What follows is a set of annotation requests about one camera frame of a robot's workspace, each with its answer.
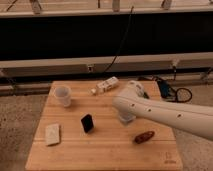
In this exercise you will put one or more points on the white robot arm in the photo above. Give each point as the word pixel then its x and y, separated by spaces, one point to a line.
pixel 194 119

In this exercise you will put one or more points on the black standing eraser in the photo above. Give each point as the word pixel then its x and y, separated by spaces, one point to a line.
pixel 87 123

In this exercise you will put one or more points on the translucent plastic cup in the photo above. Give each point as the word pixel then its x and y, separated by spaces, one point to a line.
pixel 63 95

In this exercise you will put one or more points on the brown oblong object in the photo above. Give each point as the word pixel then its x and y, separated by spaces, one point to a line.
pixel 143 137

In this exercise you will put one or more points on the white flat sponge block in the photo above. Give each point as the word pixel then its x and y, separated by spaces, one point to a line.
pixel 52 134

